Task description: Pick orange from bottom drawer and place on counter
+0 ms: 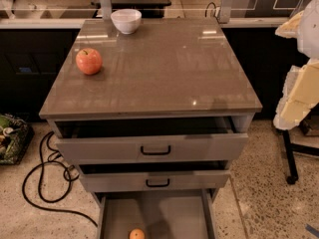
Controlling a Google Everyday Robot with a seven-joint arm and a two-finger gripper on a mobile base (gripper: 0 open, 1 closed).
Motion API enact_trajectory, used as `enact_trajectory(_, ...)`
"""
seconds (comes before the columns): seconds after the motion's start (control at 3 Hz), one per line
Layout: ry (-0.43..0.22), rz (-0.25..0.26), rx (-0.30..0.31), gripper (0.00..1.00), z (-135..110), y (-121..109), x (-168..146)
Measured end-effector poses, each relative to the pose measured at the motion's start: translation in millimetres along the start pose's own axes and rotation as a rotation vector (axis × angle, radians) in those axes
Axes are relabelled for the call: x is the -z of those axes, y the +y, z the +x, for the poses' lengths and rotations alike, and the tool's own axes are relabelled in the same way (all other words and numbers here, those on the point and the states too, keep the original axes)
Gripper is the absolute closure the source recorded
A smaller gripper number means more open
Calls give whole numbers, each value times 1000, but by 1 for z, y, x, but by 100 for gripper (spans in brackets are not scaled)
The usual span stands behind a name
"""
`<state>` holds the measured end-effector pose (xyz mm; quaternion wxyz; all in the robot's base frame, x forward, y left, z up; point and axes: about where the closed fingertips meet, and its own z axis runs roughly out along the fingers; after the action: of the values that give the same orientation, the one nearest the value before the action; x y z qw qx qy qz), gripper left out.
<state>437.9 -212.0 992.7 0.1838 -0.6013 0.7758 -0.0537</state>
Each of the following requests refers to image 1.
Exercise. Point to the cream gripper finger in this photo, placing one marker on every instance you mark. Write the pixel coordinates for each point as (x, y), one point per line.
(300, 96)
(289, 29)

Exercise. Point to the basket of mixed items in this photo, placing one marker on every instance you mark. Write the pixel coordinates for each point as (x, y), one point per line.
(15, 137)

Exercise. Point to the grey top drawer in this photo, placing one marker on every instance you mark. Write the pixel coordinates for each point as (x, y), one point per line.
(224, 145)

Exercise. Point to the grey drawer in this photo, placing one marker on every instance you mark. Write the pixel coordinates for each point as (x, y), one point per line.
(125, 177)
(224, 145)
(168, 214)

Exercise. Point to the black wheeled stand leg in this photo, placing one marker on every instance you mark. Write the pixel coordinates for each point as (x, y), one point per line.
(290, 149)

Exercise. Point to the grey bottom drawer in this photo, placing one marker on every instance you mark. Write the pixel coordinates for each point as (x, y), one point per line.
(168, 214)

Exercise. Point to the grey middle drawer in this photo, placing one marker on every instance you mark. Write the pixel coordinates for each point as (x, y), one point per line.
(125, 177)

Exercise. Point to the white bowl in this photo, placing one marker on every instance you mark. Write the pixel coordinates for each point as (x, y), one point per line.
(127, 21)

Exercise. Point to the grey drawer cabinet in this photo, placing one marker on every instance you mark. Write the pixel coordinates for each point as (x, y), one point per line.
(170, 77)

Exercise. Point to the orange fruit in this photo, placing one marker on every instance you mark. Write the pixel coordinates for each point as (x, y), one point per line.
(137, 234)

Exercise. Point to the red apple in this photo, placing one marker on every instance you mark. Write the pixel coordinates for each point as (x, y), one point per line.
(89, 61)

